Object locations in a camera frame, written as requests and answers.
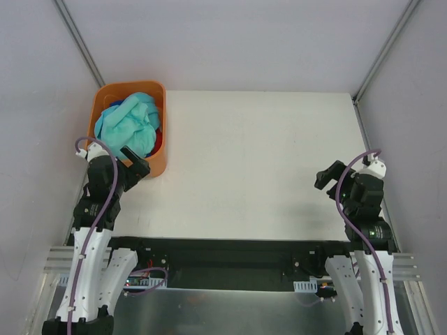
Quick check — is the teal green t shirt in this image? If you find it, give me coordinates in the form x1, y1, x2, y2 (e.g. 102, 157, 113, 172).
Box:
94, 92, 161, 159

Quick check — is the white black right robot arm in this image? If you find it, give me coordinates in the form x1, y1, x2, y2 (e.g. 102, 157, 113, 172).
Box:
314, 154, 403, 334

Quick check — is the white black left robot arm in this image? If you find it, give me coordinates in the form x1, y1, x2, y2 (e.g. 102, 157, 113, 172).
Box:
41, 137, 150, 334

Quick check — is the orange plastic bin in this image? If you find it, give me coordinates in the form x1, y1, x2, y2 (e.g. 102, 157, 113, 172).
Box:
87, 80, 167, 177

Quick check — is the red t shirt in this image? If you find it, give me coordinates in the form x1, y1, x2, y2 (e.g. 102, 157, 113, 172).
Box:
145, 128, 163, 158

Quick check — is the dark blue t shirt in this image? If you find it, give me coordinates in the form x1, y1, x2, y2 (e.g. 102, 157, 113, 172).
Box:
109, 100, 123, 107

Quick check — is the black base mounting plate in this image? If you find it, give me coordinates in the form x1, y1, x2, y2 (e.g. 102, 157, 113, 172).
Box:
109, 237, 352, 292

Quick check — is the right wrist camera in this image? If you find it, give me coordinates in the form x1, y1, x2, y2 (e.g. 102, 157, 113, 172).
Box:
358, 154, 387, 179

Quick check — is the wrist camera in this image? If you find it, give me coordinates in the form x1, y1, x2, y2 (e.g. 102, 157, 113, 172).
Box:
358, 154, 387, 179
75, 142, 109, 162

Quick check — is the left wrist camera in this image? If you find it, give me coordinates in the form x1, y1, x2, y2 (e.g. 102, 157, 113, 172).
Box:
75, 142, 109, 162

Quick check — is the right aluminium corner post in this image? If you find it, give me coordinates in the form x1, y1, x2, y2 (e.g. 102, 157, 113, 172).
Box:
351, 0, 423, 105

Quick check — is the aluminium corner post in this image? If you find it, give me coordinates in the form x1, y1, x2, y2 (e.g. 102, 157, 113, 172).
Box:
351, 0, 423, 105
52, 0, 105, 87

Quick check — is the right white cable duct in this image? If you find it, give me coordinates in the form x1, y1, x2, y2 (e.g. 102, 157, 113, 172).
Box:
293, 280, 318, 294

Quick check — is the white cable duct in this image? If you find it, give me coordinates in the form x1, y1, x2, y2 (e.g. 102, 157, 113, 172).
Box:
59, 274, 168, 289
293, 280, 318, 294

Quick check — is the left white cable duct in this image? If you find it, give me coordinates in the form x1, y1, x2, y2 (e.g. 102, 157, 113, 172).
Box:
59, 274, 168, 289

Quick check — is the left aluminium corner post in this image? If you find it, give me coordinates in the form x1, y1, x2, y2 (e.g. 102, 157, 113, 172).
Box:
52, 0, 105, 87

